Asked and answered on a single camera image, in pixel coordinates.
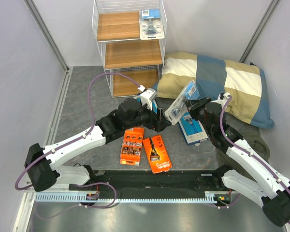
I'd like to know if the grey slotted cable duct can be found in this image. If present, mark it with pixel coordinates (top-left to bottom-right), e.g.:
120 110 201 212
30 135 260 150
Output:
34 192 218 203

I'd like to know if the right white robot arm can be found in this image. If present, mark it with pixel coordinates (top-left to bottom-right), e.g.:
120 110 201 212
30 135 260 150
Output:
185 94 290 227

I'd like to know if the blue razor box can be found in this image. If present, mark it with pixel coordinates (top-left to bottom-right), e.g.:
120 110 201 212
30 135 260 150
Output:
178 112 208 145
133 95 158 114

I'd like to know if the blue razor box right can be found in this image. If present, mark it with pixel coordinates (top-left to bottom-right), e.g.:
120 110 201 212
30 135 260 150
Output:
178 112 208 145

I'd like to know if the blue razor box left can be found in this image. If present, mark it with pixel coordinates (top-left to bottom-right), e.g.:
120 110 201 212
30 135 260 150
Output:
133 95 158 114

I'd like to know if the orange Gillette Fusion box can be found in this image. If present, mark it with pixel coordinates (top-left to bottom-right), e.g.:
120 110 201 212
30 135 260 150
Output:
143 135 172 174

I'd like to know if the aluminium frame post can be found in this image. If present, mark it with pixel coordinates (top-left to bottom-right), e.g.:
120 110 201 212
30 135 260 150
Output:
24 0 70 73
239 0 281 63

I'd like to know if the top wooden shelf board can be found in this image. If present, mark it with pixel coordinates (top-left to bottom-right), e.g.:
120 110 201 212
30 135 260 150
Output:
97 12 140 42

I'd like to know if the blue beige checkered pillow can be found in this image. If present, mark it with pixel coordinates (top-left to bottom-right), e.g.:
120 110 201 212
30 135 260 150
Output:
152 52 274 129

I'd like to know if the olive green cloth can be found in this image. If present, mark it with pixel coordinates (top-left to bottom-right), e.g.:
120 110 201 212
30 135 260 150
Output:
217 116 270 177

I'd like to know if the right aluminium frame post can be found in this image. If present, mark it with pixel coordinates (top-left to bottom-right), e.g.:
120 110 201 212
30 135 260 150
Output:
239 0 281 63

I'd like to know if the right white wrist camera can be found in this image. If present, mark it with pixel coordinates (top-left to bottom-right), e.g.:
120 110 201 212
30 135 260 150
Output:
217 92 232 102

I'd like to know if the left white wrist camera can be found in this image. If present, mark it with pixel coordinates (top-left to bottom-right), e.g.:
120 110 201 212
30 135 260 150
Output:
136 85 158 111

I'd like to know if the white wire shelf unit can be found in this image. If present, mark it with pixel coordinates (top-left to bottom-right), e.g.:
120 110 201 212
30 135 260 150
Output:
91 0 167 98

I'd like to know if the middle wooden shelf board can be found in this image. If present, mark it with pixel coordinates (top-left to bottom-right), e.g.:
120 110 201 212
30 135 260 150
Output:
104 40 162 69

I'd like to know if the clear blister razor pack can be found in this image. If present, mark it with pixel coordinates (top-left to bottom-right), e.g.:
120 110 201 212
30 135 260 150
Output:
139 9 165 40
164 81 200 125

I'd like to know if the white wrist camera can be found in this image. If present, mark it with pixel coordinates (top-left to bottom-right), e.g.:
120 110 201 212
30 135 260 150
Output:
217 92 232 102
136 85 158 111

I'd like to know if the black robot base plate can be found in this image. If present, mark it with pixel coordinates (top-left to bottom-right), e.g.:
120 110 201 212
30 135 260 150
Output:
68 164 241 199

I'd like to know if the left aluminium frame post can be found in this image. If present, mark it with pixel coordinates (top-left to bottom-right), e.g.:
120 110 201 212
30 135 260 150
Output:
24 0 70 73

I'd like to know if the orange razor box back-side up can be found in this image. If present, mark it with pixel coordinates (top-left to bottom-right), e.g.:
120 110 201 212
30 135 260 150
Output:
119 127 145 166

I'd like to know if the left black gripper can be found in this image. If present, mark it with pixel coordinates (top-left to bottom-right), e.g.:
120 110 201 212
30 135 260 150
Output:
125 100 171 133

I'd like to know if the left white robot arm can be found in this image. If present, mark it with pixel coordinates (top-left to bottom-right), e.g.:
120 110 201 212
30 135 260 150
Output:
24 98 170 192

